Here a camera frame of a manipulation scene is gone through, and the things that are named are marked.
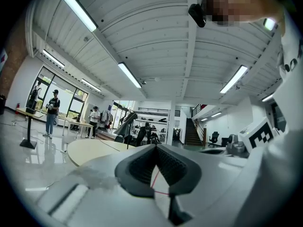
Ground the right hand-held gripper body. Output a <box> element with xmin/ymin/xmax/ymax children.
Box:
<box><xmin>226</xmin><ymin>117</ymin><xmax>276</xmax><ymax>157</ymax></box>

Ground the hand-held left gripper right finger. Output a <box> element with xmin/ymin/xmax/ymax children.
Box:
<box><xmin>156</xmin><ymin>143</ymin><xmax>202</xmax><ymax>226</ymax></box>

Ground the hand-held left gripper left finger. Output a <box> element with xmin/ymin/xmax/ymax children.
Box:
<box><xmin>115</xmin><ymin>144</ymin><xmax>158</xmax><ymax>198</ymax></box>

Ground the wooden desk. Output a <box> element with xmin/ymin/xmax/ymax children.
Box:
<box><xmin>62</xmin><ymin>116</ymin><xmax>94</xmax><ymax>138</ymax></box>
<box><xmin>16</xmin><ymin>107</ymin><xmax>44</xmax><ymax>121</ymax></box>

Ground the person's head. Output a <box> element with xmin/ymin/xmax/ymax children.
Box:
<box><xmin>201</xmin><ymin>0</ymin><xmax>285</xmax><ymax>26</ymax></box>

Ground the white table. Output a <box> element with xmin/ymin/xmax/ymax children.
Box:
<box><xmin>68</xmin><ymin>144</ymin><xmax>250</xmax><ymax>198</ymax></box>

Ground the dark staircase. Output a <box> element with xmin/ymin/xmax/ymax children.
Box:
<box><xmin>184</xmin><ymin>117</ymin><xmax>205</xmax><ymax>147</ymax></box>

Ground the black office chair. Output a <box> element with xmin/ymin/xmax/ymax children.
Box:
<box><xmin>208</xmin><ymin>131</ymin><xmax>220</xmax><ymax>148</ymax></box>

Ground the round beige table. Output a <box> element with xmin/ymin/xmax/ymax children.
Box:
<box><xmin>67</xmin><ymin>139</ymin><xmax>136</xmax><ymax>167</ymax></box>

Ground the grey folded canopy on stand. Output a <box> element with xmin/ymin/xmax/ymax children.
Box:
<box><xmin>113</xmin><ymin>112</ymin><xmax>138</xmax><ymax>150</ymax></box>

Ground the white storage shelf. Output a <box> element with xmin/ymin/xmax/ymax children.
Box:
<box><xmin>134</xmin><ymin>107</ymin><xmax>171</xmax><ymax>140</ymax></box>

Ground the clothes rack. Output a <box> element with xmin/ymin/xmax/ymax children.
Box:
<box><xmin>99</xmin><ymin>110</ymin><xmax>115</xmax><ymax>129</ymax></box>

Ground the large window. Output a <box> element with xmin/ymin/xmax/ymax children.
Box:
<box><xmin>29</xmin><ymin>66</ymin><xmax>89</xmax><ymax>122</ymax></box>

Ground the black bin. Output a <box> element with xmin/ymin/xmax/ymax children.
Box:
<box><xmin>0</xmin><ymin>94</ymin><xmax>7</xmax><ymax>115</ymax></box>

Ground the black pedestal stand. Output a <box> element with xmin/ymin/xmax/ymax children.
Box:
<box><xmin>19</xmin><ymin>107</ymin><xmax>38</xmax><ymax>149</ymax></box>

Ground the black head-worn camera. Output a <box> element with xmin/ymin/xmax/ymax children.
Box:
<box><xmin>188</xmin><ymin>3</ymin><xmax>207</xmax><ymax>28</ymax></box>

